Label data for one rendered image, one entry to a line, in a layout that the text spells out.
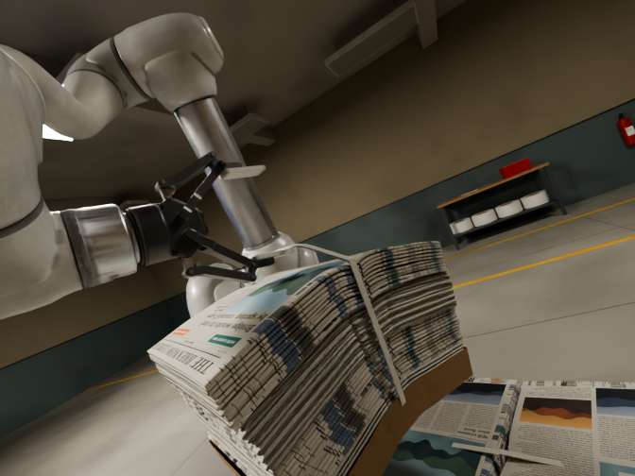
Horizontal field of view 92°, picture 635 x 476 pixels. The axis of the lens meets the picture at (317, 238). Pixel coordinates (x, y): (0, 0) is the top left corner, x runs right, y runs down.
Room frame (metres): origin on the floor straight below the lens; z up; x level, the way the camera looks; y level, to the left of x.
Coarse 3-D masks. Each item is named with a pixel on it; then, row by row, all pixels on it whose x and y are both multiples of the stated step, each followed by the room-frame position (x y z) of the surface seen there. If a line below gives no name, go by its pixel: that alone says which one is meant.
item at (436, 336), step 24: (384, 264) 0.41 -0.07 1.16; (408, 264) 0.45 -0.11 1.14; (432, 264) 0.49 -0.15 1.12; (408, 288) 0.44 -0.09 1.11; (432, 288) 0.47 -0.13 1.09; (408, 312) 0.43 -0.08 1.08; (432, 312) 0.46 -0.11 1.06; (408, 336) 0.43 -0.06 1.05; (432, 336) 0.45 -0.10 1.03; (456, 336) 0.49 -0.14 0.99; (408, 360) 0.42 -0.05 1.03; (432, 360) 0.44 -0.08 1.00
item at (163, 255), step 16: (128, 208) 0.37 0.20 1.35; (144, 208) 0.37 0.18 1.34; (160, 208) 0.40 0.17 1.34; (176, 208) 0.41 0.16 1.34; (144, 224) 0.36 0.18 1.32; (160, 224) 0.37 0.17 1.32; (176, 224) 0.40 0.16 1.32; (192, 224) 0.42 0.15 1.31; (144, 240) 0.36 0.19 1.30; (160, 240) 0.37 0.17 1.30; (176, 240) 0.40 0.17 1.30; (144, 256) 0.37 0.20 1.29; (160, 256) 0.38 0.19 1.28; (176, 256) 0.40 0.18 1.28
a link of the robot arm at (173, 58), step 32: (128, 32) 0.62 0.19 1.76; (160, 32) 0.62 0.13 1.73; (192, 32) 0.63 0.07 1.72; (128, 64) 0.63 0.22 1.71; (160, 64) 0.63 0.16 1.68; (192, 64) 0.65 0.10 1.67; (160, 96) 0.67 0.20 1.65; (192, 96) 0.67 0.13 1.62; (192, 128) 0.70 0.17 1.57; (224, 128) 0.73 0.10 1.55; (224, 160) 0.73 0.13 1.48; (224, 192) 0.75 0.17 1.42; (256, 192) 0.79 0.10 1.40; (256, 224) 0.79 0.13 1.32; (288, 256) 0.81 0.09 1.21
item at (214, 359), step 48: (288, 288) 0.38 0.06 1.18; (192, 336) 0.40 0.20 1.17; (240, 336) 0.31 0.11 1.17; (288, 336) 0.31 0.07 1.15; (336, 336) 0.35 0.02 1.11; (192, 384) 0.29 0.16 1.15; (240, 384) 0.27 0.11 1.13; (288, 384) 0.30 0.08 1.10; (336, 384) 0.33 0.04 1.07; (240, 432) 0.28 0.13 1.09; (288, 432) 0.29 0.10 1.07; (336, 432) 0.32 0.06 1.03
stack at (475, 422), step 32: (480, 384) 0.61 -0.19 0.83; (512, 384) 0.58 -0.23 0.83; (544, 384) 0.55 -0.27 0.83; (576, 384) 0.52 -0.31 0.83; (608, 384) 0.49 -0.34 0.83; (448, 416) 0.57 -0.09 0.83; (480, 416) 0.54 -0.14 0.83; (512, 416) 0.53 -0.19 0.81; (544, 416) 0.48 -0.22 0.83; (576, 416) 0.46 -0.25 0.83; (608, 416) 0.44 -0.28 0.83; (416, 448) 0.53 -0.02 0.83; (448, 448) 0.50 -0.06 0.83; (480, 448) 0.47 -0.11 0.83; (512, 448) 0.46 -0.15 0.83; (544, 448) 0.43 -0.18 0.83; (576, 448) 0.42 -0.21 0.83; (608, 448) 0.40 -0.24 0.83
